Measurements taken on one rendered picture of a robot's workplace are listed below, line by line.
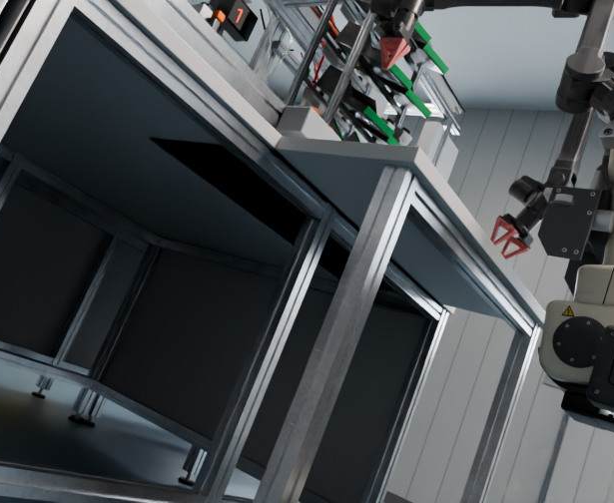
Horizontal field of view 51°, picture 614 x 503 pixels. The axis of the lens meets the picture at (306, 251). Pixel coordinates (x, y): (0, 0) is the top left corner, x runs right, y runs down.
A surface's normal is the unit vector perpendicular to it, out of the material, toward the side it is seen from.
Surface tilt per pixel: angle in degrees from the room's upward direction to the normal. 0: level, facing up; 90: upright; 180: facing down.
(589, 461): 90
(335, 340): 90
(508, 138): 90
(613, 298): 90
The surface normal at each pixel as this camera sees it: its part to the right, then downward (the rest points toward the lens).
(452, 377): -0.52, -0.40
